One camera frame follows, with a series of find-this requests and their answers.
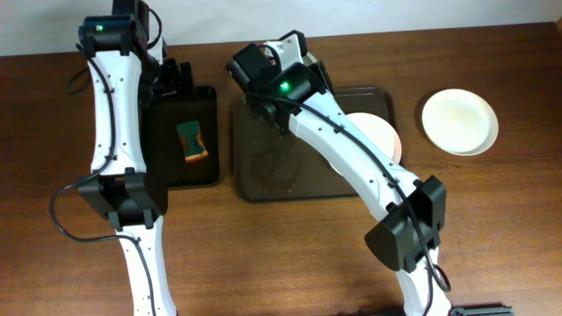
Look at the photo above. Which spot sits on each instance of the black rectangular water tray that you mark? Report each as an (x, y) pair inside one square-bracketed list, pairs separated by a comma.
[(162, 149)]

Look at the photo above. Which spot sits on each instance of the cream white plate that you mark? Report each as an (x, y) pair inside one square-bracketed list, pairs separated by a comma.
[(459, 122)]

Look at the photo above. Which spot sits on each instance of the pinkish white plate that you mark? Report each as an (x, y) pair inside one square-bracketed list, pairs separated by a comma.
[(379, 132)]

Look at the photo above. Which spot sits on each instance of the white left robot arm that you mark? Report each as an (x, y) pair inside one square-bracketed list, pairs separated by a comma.
[(121, 190)]

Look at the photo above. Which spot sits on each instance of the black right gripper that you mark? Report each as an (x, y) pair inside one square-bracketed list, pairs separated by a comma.
[(320, 73)]

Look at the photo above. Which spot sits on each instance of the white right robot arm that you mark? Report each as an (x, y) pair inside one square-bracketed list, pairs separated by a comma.
[(289, 90)]

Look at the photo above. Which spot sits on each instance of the dark brown serving tray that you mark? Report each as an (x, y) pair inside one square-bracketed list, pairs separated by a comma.
[(269, 166)]

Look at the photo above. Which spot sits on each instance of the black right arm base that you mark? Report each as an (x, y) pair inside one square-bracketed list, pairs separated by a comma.
[(481, 310)]

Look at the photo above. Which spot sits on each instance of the pale green plate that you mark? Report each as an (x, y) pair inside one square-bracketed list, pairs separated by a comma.
[(309, 59)]

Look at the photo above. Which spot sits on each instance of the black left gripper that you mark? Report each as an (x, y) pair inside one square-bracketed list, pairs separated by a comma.
[(174, 73)]

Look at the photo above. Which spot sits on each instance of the green and orange sponge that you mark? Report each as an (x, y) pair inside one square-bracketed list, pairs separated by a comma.
[(192, 141)]

